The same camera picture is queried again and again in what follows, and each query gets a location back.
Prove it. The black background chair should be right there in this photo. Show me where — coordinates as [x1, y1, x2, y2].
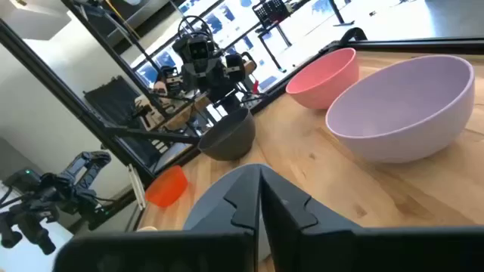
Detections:
[252, 0, 294, 73]

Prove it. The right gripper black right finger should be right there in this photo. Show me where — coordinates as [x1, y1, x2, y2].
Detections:
[260, 165, 484, 272]

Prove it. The blue-grey bowl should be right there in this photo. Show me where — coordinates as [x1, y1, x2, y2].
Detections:
[182, 162, 271, 264]

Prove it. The pink bowl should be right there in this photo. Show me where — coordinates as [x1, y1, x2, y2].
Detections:
[285, 47, 360, 110]

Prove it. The red translucent plastic bowl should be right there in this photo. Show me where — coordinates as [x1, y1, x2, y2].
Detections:
[144, 165, 189, 209]

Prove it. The lavender bowl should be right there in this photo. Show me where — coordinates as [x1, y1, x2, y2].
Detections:
[325, 54, 476, 164]

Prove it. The dark charcoal bowl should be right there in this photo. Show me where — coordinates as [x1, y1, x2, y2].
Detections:
[197, 107, 257, 162]

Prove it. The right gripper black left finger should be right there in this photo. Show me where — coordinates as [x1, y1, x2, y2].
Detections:
[52, 164, 262, 272]

